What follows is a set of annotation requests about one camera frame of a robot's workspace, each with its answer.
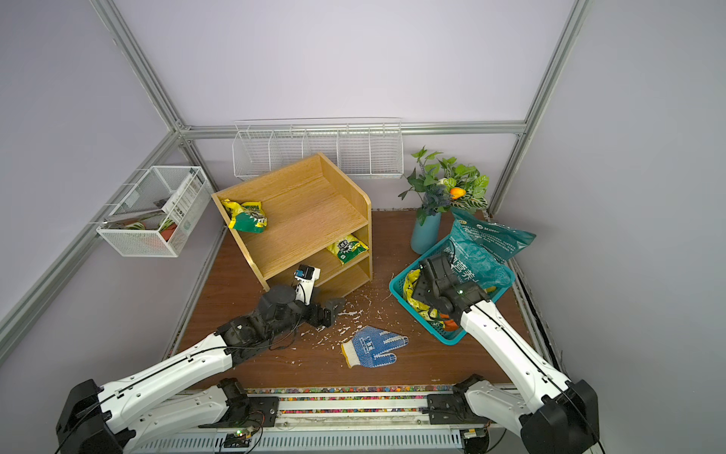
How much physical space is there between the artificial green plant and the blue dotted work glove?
1.23 feet

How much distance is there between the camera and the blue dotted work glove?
839 mm

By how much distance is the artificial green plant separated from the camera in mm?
798
